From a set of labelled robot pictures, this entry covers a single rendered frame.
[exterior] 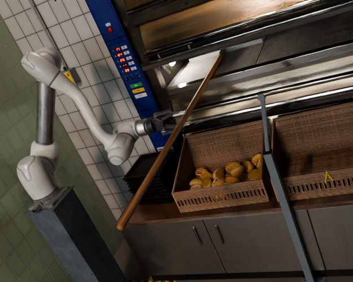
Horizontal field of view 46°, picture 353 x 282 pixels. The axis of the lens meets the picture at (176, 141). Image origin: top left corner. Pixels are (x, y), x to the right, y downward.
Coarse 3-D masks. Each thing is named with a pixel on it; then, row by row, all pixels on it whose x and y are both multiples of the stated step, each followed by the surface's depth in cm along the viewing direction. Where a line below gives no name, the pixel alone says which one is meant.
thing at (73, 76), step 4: (72, 68) 279; (64, 72) 277; (68, 72) 275; (72, 72) 278; (76, 72) 281; (68, 76) 277; (72, 76) 277; (76, 76) 281; (72, 80) 278; (76, 80) 280
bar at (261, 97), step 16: (320, 80) 196; (336, 80) 194; (240, 96) 214; (256, 96) 210; (192, 112) 227; (272, 160) 201; (272, 176) 205; (288, 208) 213; (288, 224) 219; (304, 256) 227; (304, 272) 233
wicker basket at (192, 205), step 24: (192, 144) 277; (216, 144) 271; (240, 144) 265; (264, 144) 241; (192, 168) 278; (216, 168) 276; (264, 168) 232; (192, 192) 240; (216, 192) 236; (240, 192) 231; (264, 192) 226
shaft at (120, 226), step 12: (216, 60) 273; (204, 84) 243; (192, 108) 221; (180, 120) 209; (168, 144) 191; (156, 168) 176; (144, 180) 169; (144, 192) 164; (132, 204) 157; (120, 228) 148
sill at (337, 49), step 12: (324, 48) 227; (336, 48) 222; (348, 48) 221; (276, 60) 239; (288, 60) 234; (300, 60) 232; (228, 72) 253; (240, 72) 246; (252, 72) 244; (180, 84) 268; (192, 84) 260
